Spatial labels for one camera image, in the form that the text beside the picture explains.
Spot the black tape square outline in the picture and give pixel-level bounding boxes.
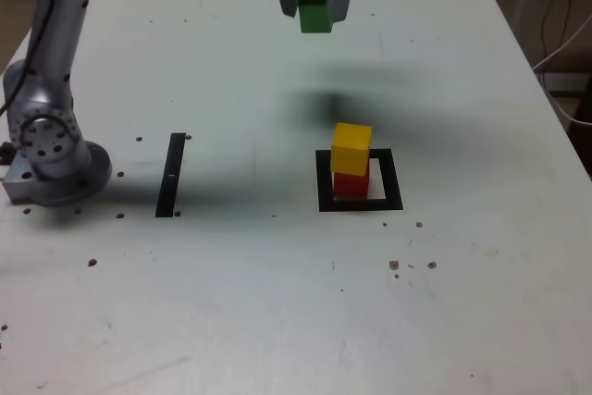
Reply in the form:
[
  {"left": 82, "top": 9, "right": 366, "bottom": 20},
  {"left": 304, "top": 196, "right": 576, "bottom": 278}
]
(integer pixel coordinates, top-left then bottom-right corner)
[{"left": 314, "top": 148, "right": 404, "bottom": 214}]

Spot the red cube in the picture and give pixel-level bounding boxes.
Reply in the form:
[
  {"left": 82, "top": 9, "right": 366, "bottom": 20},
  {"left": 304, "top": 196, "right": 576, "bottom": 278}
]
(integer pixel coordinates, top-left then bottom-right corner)
[{"left": 332, "top": 171, "right": 371, "bottom": 198}]

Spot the white cable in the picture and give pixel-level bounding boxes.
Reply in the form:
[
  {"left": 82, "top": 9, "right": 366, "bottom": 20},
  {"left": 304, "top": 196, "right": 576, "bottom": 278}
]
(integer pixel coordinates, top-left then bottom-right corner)
[{"left": 531, "top": 13, "right": 592, "bottom": 128}]

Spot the yellow cube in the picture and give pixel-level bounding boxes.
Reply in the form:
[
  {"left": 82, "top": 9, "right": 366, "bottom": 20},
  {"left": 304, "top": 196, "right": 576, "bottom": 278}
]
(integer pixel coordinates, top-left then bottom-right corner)
[{"left": 330, "top": 122, "right": 374, "bottom": 178}]

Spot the black tape strip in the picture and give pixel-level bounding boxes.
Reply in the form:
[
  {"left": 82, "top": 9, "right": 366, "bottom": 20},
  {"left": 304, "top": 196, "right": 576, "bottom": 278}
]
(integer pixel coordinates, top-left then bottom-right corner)
[{"left": 154, "top": 132, "right": 188, "bottom": 219}]

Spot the green cube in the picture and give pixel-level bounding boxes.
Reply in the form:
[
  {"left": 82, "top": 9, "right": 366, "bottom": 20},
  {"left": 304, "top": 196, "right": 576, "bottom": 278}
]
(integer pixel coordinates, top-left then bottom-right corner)
[{"left": 298, "top": 0, "right": 335, "bottom": 34}]

